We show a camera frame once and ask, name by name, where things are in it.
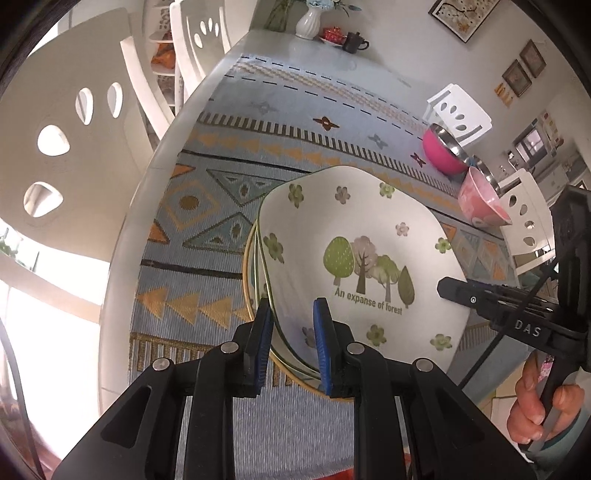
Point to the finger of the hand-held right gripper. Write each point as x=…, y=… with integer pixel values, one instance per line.
x=471, y=293

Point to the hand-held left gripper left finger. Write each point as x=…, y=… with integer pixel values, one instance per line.
x=258, y=341

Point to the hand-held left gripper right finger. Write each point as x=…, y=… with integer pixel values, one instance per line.
x=323, y=341

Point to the small floral square plate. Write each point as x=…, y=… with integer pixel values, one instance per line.
x=286, y=362

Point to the pink cartoon bowl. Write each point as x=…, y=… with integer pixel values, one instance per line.
x=475, y=203

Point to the large tree print square plate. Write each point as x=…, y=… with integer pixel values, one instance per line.
x=369, y=221

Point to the magenta steel bowl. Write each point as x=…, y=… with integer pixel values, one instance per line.
x=441, y=154

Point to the person's right hand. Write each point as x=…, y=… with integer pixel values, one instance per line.
x=524, y=406

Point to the white dining chair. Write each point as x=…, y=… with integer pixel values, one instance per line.
x=535, y=240
x=92, y=161
x=471, y=108
x=207, y=46

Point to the patterned woven table mat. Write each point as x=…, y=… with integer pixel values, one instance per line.
x=207, y=286

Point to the window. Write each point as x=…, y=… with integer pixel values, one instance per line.
x=46, y=323

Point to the dark brown mug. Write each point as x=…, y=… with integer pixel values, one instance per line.
x=353, y=44

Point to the white saucer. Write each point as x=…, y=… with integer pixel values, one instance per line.
x=334, y=43

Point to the red teacup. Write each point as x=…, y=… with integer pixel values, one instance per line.
x=333, y=34

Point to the white shelf rack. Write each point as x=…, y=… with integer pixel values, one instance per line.
x=162, y=60

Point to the white ribbed vase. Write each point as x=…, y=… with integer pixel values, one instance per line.
x=308, y=23

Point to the flower bouquet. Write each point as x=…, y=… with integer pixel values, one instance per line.
x=328, y=3

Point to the green glass vase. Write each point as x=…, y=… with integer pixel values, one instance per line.
x=279, y=14

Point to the yellow wall decoration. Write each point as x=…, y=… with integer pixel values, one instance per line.
x=503, y=94

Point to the small picture frame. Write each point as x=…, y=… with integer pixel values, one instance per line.
x=533, y=57
x=516, y=78

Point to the large picture frame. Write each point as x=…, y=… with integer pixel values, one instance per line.
x=461, y=18

